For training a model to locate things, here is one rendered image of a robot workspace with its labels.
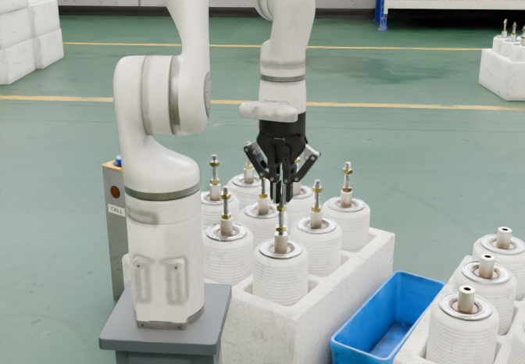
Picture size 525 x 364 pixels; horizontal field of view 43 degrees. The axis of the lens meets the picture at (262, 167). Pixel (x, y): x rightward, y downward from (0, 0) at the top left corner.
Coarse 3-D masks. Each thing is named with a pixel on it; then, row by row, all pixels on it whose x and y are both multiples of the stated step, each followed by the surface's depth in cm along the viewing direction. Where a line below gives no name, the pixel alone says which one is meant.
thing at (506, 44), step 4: (512, 32) 325; (512, 36) 325; (508, 40) 328; (512, 40) 326; (516, 40) 327; (504, 44) 326; (508, 44) 324; (512, 44) 323; (504, 48) 326; (508, 48) 324; (504, 52) 326; (508, 52) 325; (504, 56) 327; (508, 56) 325
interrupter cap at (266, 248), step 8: (272, 240) 117; (288, 240) 117; (264, 248) 114; (272, 248) 115; (288, 248) 115; (296, 248) 114; (272, 256) 111; (280, 256) 111; (288, 256) 111; (296, 256) 112
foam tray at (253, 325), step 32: (128, 256) 127; (352, 256) 127; (384, 256) 134; (320, 288) 116; (352, 288) 124; (256, 320) 112; (288, 320) 108; (320, 320) 115; (224, 352) 118; (256, 352) 114; (288, 352) 110; (320, 352) 117
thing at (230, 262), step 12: (204, 240) 119; (240, 240) 118; (252, 240) 121; (204, 252) 119; (216, 252) 117; (228, 252) 117; (240, 252) 118; (252, 252) 121; (204, 264) 120; (216, 264) 118; (228, 264) 118; (240, 264) 118; (204, 276) 121; (216, 276) 119; (228, 276) 118; (240, 276) 119
